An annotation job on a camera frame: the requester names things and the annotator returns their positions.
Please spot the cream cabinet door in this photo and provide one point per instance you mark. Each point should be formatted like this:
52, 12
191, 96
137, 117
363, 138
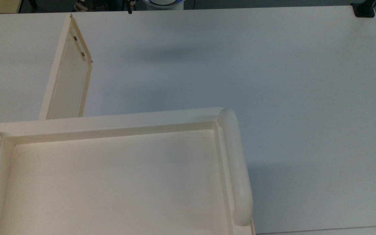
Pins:
67, 81

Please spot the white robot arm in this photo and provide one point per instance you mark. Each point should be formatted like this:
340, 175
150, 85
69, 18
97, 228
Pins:
163, 3

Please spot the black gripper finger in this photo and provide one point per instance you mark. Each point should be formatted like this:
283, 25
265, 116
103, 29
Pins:
130, 8

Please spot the cream plastic cabinet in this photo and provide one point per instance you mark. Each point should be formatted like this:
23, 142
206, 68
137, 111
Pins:
109, 182

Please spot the black table clamp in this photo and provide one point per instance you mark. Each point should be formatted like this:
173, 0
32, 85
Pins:
364, 9

